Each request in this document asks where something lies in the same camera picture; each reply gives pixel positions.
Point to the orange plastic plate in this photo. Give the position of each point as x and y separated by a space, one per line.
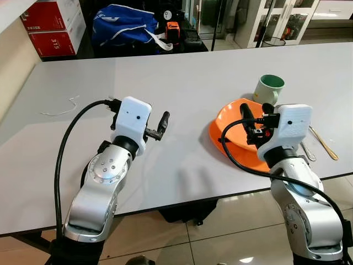
229 130

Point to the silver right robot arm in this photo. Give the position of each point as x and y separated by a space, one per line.
306 210

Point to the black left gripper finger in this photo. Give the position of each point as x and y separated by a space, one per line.
166 118
159 131

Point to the gold metal spoon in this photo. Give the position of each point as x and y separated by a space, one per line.
325 146

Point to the blue fabric bag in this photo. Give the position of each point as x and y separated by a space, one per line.
124 25

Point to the black table base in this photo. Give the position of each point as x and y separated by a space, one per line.
187 211

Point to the green ceramic mug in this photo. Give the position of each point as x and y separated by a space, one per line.
266 91

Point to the silver metal spoon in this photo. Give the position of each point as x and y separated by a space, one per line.
308 152

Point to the white glass door cabinet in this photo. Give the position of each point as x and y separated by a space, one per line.
276 19

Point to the red white box printed 315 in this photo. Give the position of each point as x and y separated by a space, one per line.
55 43

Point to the black round stand base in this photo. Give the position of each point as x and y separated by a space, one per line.
274 41

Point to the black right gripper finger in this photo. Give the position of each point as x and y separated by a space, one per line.
246 115
269 109

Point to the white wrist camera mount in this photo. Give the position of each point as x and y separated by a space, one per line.
132 121
292 130

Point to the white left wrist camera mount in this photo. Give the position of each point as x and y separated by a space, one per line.
132 121

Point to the orange black device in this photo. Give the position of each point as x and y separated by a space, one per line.
173 31

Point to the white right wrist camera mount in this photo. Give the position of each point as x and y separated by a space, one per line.
292 130

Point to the red white cardboard box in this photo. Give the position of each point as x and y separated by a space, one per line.
52 14

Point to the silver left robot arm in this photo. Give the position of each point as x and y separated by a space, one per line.
102 185

